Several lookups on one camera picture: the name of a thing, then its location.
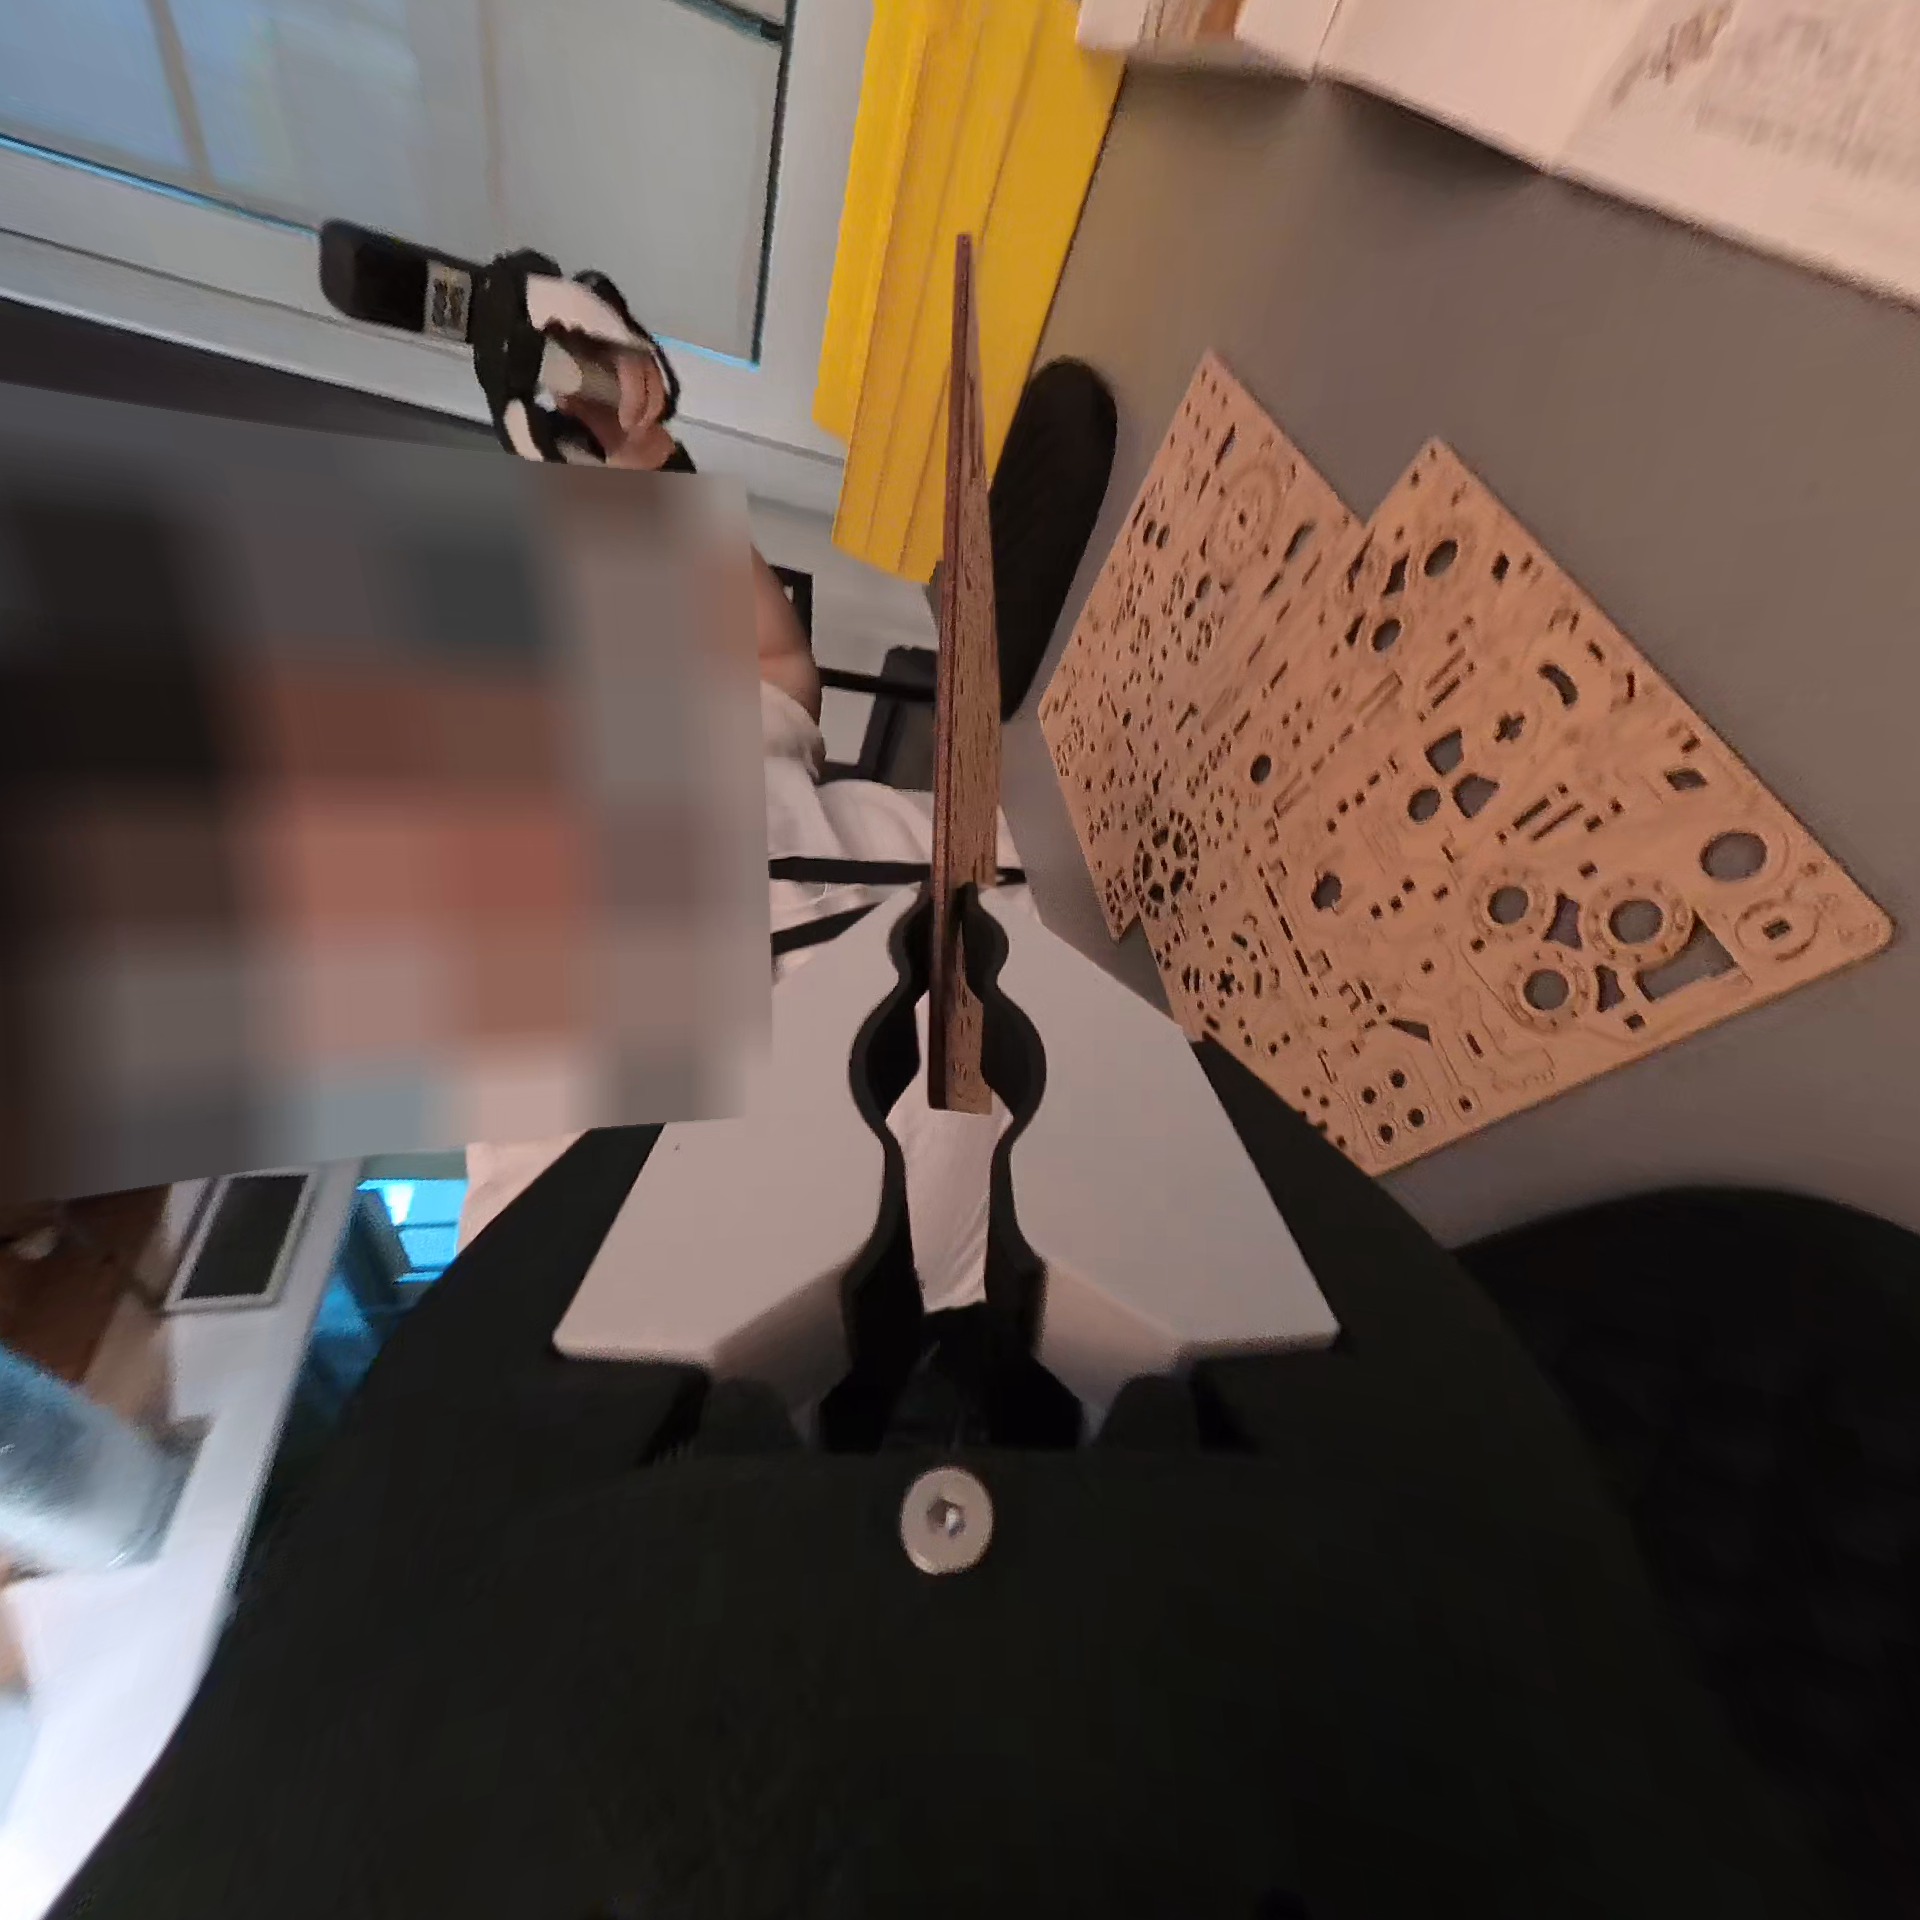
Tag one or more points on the large paned window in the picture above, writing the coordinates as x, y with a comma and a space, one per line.
600, 148

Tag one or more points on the yellow plastic bin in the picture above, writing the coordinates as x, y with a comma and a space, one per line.
961, 118

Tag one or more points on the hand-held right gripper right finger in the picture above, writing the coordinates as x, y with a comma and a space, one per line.
1171, 1200

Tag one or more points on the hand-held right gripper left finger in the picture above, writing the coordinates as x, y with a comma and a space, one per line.
721, 1244

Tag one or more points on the grey tablet device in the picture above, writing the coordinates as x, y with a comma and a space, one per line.
241, 1236

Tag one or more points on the black mesh pad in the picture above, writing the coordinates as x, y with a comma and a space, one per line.
1051, 524

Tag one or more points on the laser-cut wooden part sheet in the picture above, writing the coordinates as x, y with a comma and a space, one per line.
963, 750
1853, 922
1185, 598

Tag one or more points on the person's left hand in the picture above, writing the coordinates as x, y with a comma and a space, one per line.
639, 411

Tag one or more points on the white instruction booklet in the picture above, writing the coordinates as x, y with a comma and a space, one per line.
1724, 118

